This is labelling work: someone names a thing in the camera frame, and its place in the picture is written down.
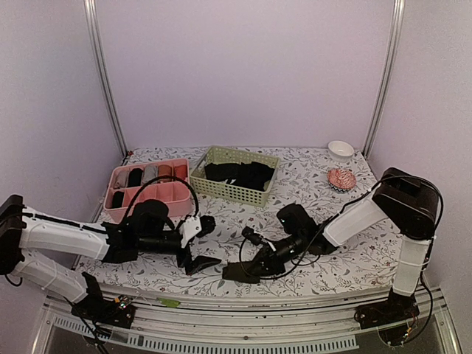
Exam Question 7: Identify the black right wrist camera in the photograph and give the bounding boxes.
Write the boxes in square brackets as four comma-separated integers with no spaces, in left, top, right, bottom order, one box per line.
[277,204,317,237]

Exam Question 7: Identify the left aluminium frame post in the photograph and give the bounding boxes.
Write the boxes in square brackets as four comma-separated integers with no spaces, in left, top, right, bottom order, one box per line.
[83,0,128,157]

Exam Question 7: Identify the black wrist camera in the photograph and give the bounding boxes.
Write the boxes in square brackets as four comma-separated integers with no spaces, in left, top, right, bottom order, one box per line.
[130,200,169,237]
[277,204,317,237]

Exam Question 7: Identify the orange rolled underwear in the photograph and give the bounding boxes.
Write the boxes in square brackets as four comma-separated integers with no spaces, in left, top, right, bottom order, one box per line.
[173,164,188,181]

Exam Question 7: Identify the white ceramic bowl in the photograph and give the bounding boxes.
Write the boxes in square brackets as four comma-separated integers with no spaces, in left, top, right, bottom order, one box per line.
[327,140,355,162]

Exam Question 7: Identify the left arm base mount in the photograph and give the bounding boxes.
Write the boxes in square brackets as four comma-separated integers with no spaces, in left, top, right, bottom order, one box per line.
[71,272,136,329]

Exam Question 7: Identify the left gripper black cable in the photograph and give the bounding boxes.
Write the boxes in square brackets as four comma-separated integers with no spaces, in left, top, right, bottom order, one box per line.
[123,176,200,226]

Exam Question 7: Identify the right aluminium frame post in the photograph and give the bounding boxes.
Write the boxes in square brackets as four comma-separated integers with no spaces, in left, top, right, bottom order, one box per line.
[362,0,406,160]

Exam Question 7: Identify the aluminium frame post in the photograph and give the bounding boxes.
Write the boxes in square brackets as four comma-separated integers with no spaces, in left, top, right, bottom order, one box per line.
[362,0,406,160]
[83,0,128,157]

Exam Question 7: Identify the green plastic basket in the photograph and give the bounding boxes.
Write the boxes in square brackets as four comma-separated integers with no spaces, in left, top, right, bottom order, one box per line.
[190,145,280,207]

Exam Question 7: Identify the dark green underwear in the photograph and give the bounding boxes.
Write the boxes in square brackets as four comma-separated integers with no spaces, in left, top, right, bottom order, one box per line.
[222,263,260,284]

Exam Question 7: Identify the green tape piece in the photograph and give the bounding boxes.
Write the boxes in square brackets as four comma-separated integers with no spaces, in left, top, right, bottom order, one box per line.
[157,297,181,308]

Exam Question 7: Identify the beige rolled underwear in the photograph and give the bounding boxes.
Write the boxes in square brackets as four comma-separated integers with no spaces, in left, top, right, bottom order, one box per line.
[111,170,129,190]

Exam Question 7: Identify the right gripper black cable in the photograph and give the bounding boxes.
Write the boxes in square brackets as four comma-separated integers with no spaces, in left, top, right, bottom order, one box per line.
[238,226,322,280]

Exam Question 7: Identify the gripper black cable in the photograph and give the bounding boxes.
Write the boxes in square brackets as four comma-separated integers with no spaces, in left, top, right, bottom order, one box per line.
[123,176,200,226]
[238,226,322,280]

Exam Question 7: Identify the brown rolled underwear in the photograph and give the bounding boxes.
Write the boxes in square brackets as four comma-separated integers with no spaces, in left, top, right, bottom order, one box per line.
[158,164,173,182]

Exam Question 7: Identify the pink divided organizer box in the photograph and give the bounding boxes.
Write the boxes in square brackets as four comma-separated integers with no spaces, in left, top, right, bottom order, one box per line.
[103,158,193,223]

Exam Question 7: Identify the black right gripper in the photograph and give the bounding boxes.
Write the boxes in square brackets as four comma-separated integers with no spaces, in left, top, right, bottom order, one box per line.
[245,232,306,277]

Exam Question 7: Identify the grey rolled underwear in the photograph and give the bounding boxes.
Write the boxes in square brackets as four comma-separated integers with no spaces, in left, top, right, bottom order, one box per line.
[142,164,159,184]

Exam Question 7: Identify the black rolled underwear front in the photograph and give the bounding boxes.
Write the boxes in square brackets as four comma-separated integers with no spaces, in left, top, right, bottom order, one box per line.
[111,191,125,209]

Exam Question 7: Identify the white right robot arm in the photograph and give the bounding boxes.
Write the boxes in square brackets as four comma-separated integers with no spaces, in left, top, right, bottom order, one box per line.
[236,167,444,322]

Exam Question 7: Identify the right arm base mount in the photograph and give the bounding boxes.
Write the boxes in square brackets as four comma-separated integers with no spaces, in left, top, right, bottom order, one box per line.
[353,286,420,329]

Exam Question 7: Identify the black clothes in basket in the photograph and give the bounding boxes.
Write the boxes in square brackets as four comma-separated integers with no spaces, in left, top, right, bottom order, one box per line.
[204,162,275,191]

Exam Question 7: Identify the black rolled underwear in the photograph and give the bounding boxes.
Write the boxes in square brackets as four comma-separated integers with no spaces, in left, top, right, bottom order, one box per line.
[127,168,143,187]
[111,191,125,209]

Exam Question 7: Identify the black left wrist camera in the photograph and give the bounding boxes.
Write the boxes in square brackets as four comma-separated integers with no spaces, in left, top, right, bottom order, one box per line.
[130,200,169,237]

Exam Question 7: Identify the floral white table mat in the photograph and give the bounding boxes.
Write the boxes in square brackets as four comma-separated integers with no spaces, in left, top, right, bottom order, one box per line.
[77,147,401,298]

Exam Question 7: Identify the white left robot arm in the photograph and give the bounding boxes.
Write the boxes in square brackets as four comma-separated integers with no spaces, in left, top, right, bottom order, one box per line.
[1,195,220,320]

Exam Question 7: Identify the aluminium front rail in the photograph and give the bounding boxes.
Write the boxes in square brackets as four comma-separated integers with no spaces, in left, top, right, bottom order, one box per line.
[35,283,460,354]

